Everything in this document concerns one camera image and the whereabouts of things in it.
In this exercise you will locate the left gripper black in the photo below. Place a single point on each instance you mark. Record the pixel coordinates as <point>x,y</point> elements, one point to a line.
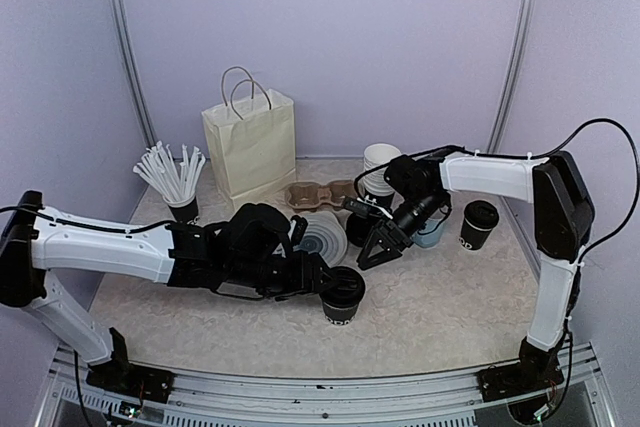
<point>305,278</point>

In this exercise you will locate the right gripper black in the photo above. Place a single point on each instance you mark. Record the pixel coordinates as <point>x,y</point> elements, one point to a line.
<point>390,232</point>

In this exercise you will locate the brown cardboard cup carrier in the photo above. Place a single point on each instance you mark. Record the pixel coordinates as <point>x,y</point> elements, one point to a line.
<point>311,196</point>

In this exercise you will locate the black paper coffee cup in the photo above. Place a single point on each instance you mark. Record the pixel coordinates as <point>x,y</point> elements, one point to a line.
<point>339,316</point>
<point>472,237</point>

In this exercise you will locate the cream paper bag with handles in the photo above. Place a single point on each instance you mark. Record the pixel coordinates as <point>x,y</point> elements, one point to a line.
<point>251,142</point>

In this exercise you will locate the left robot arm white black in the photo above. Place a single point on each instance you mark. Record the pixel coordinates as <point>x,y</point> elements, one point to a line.
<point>253,249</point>

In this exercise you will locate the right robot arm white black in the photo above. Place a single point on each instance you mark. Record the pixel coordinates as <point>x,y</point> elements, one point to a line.
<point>458,285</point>

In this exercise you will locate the stack of black lids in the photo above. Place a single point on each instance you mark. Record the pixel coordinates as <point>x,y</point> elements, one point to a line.
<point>358,228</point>

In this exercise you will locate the light blue ceramic mug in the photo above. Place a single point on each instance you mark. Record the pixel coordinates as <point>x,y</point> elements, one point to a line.
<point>429,234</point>

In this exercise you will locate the grey spiral pattern plate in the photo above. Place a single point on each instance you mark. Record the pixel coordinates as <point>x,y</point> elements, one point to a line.
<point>324,235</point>

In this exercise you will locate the stack of paper cups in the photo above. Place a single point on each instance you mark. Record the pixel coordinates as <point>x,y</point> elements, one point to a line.
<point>375,156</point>

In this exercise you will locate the cup of white straws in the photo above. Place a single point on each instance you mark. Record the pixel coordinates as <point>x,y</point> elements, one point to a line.
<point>175,180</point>

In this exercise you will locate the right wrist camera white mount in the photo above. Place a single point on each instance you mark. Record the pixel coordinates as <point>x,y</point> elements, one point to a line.
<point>365,209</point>

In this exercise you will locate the aluminium front rail frame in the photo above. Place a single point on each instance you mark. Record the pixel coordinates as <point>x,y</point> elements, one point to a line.
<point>447,398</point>

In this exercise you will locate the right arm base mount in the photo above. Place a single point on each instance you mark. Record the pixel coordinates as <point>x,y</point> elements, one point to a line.
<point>501,382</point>

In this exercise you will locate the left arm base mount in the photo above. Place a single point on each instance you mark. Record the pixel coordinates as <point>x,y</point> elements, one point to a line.
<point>142,382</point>

